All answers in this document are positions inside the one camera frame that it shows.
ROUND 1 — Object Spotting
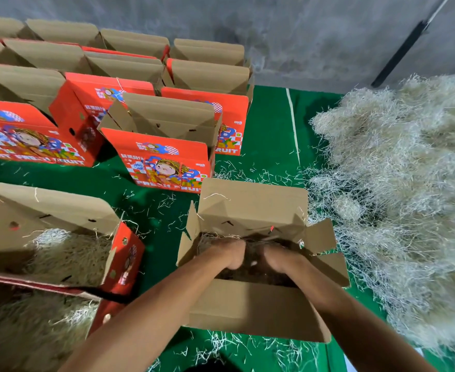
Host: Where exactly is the person's left hand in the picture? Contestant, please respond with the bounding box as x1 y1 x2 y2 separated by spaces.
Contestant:
203 238 249 273

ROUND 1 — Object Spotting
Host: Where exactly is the person's right hand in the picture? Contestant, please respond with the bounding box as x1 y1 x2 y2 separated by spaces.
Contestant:
259 242 311 282

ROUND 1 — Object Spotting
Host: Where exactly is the red printed cardboard box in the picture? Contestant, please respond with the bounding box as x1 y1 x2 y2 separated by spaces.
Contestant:
0 166 146 298
175 177 352 344
0 281 129 372

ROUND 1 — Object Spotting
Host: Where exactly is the pile of shredded paper filler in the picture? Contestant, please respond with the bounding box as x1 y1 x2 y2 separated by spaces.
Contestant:
304 72 455 372

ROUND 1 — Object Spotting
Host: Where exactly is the group of red fruit boxes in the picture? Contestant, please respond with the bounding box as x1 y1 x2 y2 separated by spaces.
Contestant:
0 15 256 195

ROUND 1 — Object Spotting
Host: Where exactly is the person's left forearm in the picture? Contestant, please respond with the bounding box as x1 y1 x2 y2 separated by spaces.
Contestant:
79 247 230 372

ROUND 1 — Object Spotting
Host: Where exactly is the person's right forearm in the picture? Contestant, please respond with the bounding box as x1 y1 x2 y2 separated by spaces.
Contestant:
288 263 439 372

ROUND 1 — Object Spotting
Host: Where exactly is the white pole with black grip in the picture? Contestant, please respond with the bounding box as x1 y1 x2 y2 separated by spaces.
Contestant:
370 0 452 89

